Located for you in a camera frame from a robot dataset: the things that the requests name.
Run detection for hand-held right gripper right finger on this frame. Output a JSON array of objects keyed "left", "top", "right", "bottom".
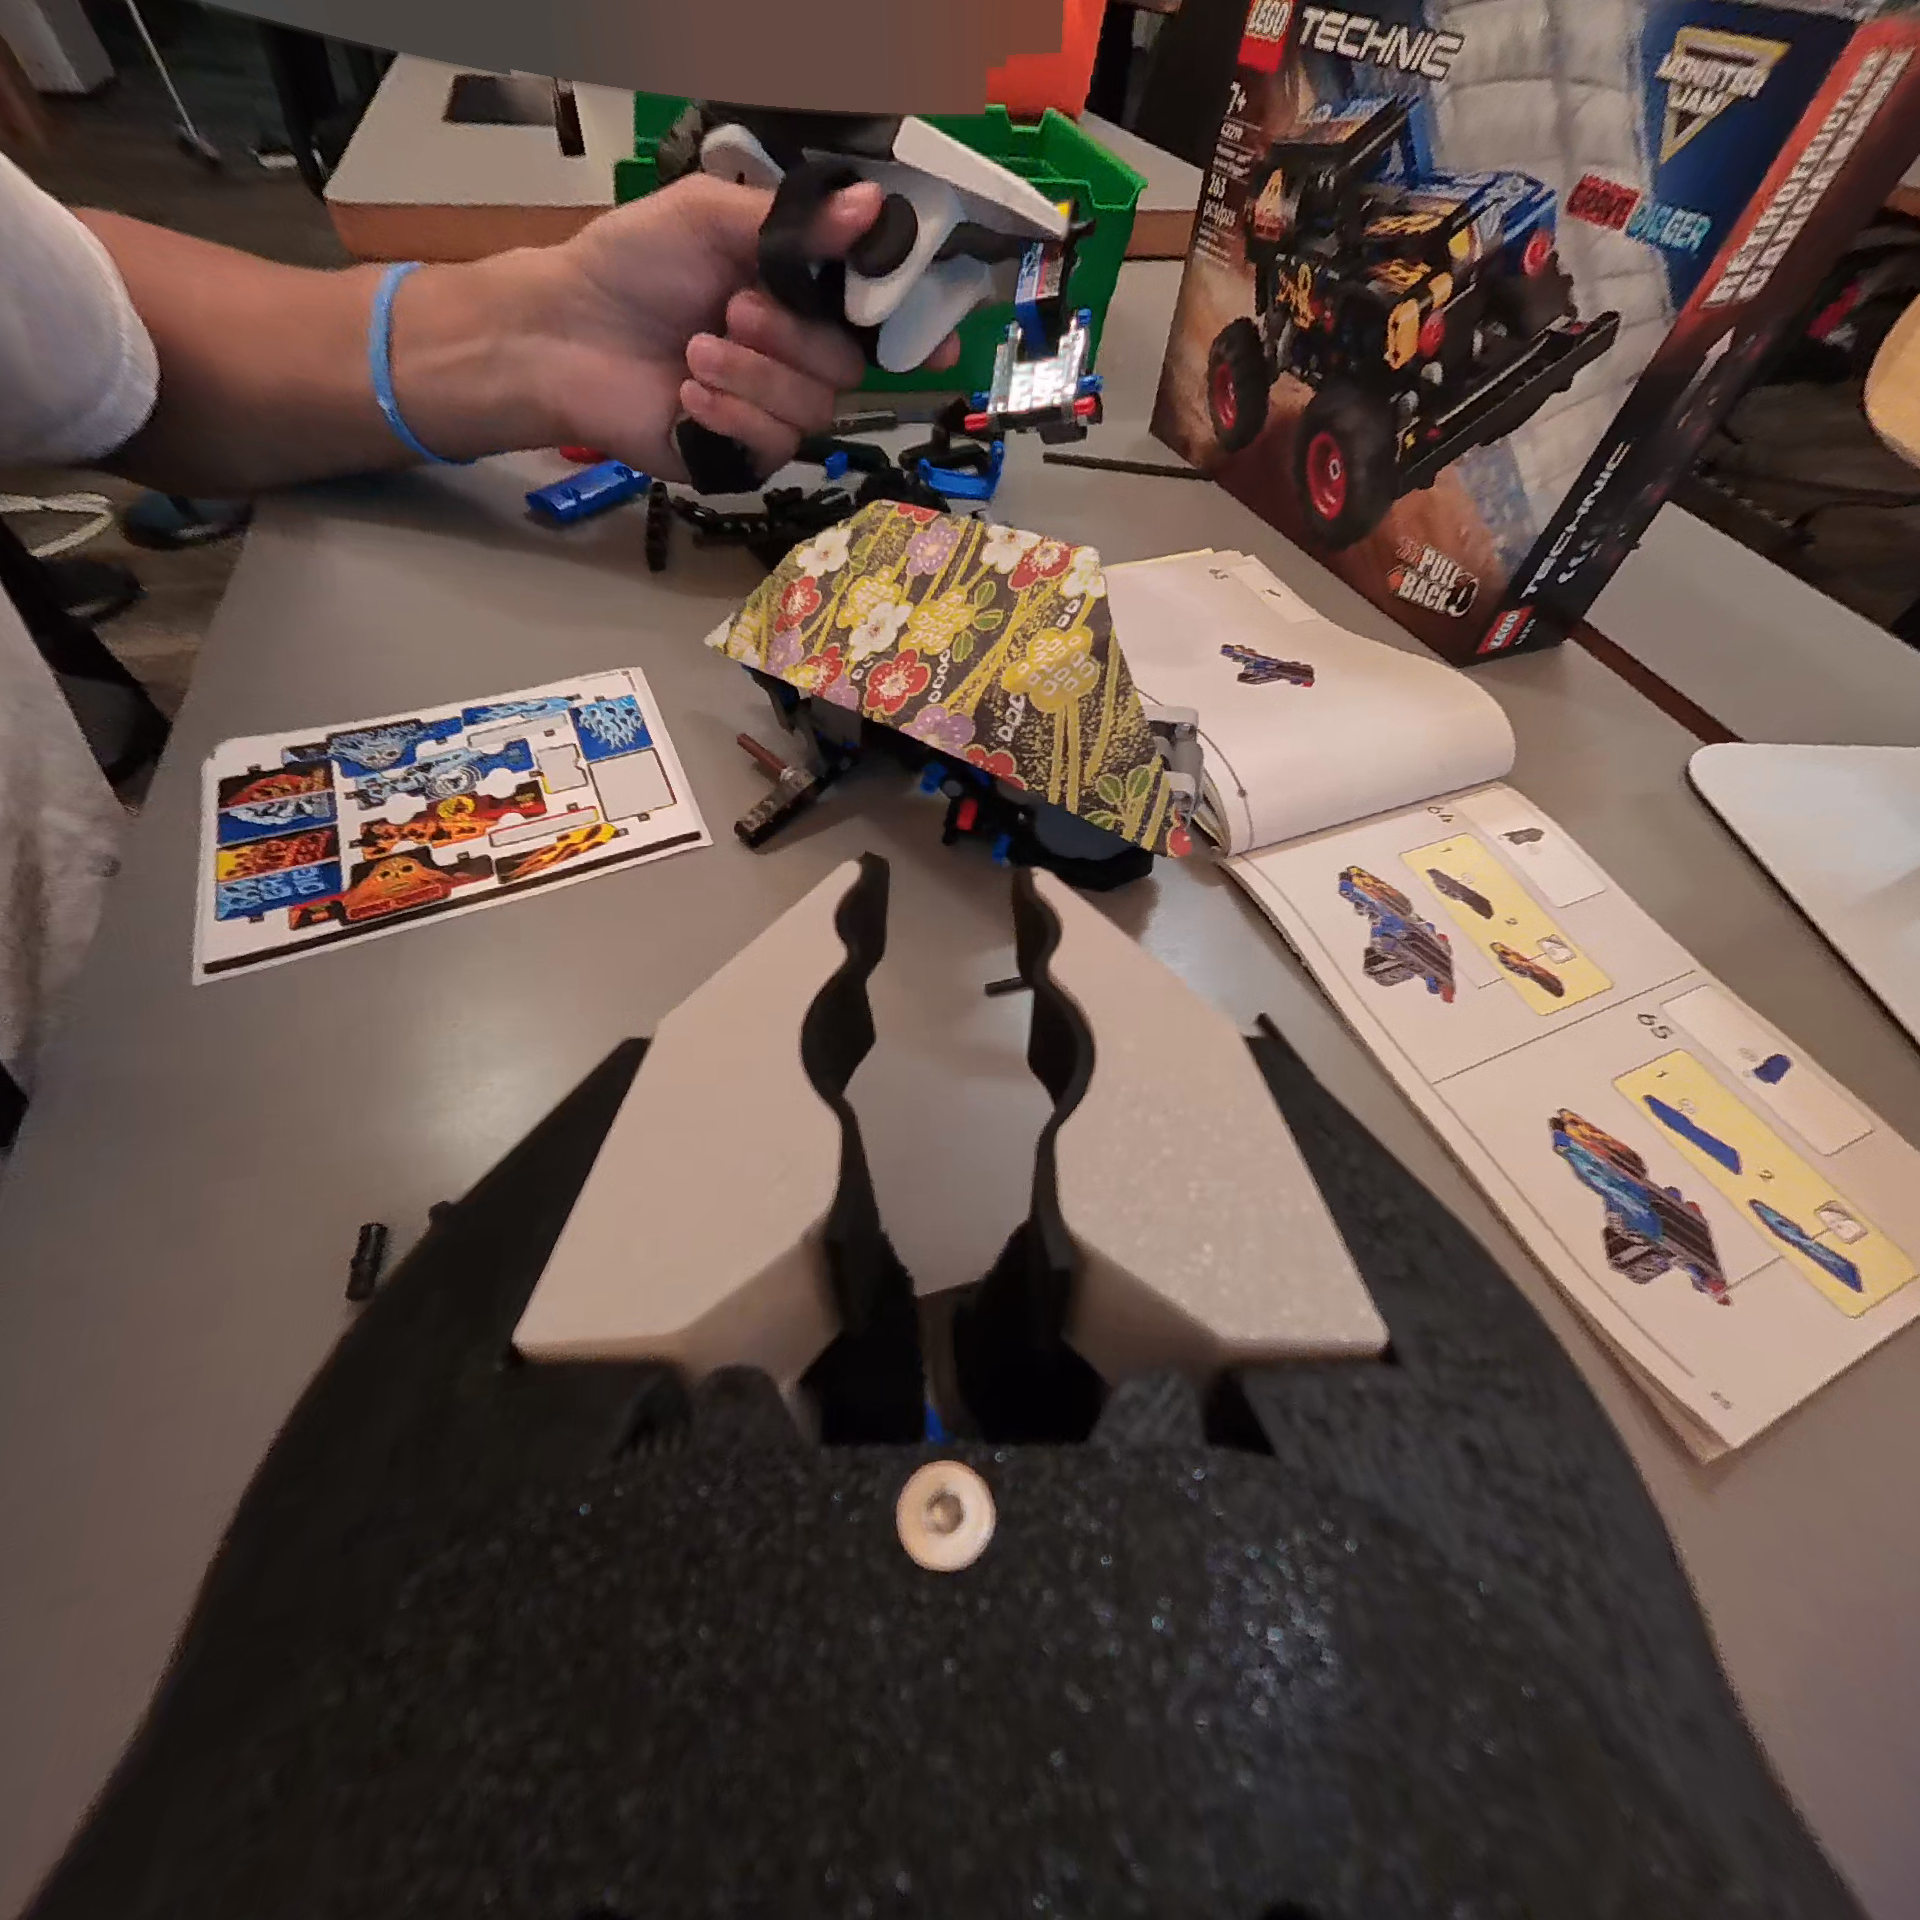
[{"left": 972, "top": 867, "right": 1391, "bottom": 1441}]

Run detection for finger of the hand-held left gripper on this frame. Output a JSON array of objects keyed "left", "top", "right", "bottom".
[{"left": 891, "top": 115, "right": 1078, "bottom": 245}]

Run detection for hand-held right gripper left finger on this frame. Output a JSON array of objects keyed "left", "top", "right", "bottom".
[{"left": 511, "top": 855, "right": 927, "bottom": 1444}]

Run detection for black blue lego assembly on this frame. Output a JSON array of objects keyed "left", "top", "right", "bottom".
[{"left": 966, "top": 240, "right": 1106, "bottom": 447}]

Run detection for person's left forearm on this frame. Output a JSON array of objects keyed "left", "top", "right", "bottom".
[{"left": 66, "top": 201, "right": 579, "bottom": 493}]

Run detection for spread of black lego beams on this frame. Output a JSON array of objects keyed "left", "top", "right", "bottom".
[{"left": 643, "top": 392, "right": 1010, "bottom": 577}]

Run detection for blue curved lego panel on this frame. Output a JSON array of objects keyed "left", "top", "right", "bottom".
[{"left": 521, "top": 460, "right": 654, "bottom": 531}]

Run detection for partly built lego chassis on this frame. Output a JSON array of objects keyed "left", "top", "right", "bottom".
[{"left": 729, "top": 661, "right": 1213, "bottom": 891}]

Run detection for lego set box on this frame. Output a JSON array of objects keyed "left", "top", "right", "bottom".
[{"left": 1149, "top": 0, "right": 1920, "bottom": 669}]

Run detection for person's left hand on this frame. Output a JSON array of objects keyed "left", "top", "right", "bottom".
[{"left": 543, "top": 168, "right": 964, "bottom": 493}]

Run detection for green plastic bin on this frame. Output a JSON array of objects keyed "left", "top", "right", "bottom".
[{"left": 614, "top": 89, "right": 1149, "bottom": 404}]

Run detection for orange plastic bin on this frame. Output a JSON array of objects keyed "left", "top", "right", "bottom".
[{"left": 982, "top": 0, "right": 1114, "bottom": 121}]

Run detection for floral patterned paper sheet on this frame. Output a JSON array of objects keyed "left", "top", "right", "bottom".
[{"left": 705, "top": 503, "right": 1205, "bottom": 862}]

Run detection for colourful sticker sheet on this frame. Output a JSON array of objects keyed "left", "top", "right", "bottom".
[{"left": 190, "top": 664, "right": 715, "bottom": 989}]

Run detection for instruction booklet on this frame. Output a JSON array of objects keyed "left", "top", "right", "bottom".
[{"left": 1102, "top": 547, "right": 1920, "bottom": 1467}]

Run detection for white side table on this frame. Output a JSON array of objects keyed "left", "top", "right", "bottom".
[{"left": 323, "top": 55, "right": 641, "bottom": 269}]

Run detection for blue wristband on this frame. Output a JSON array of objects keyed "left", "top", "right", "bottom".
[{"left": 365, "top": 259, "right": 470, "bottom": 467}]

